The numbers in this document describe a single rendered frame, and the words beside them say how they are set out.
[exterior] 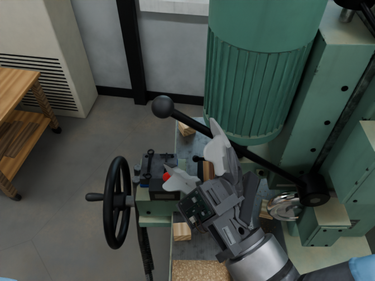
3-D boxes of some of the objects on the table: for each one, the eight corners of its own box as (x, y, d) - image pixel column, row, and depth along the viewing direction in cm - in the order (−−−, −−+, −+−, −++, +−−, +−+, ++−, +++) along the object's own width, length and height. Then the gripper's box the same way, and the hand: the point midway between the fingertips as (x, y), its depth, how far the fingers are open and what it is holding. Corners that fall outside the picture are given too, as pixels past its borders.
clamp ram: (177, 175, 91) (176, 158, 84) (201, 175, 91) (202, 158, 84) (176, 202, 85) (174, 185, 78) (202, 202, 85) (203, 185, 78)
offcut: (178, 127, 104) (178, 120, 101) (190, 124, 106) (190, 116, 103) (183, 136, 102) (183, 129, 99) (196, 132, 103) (196, 125, 100)
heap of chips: (172, 260, 75) (172, 254, 72) (228, 260, 75) (230, 255, 72) (171, 299, 70) (170, 295, 67) (231, 300, 69) (233, 296, 67)
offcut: (191, 240, 79) (191, 235, 76) (174, 241, 78) (173, 236, 76) (190, 227, 81) (190, 221, 78) (173, 228, 81) (172, 223, 78)
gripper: (278, 240, 38) (192, 114, 42) (191, 278, 51) (133, 178, 55) (303, 213, 44) (226, 106, 49) (220, 252, 57) (166, 165, 61)
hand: (187, 140), depth 54 cm, fingers closed on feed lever, 14 cm apart
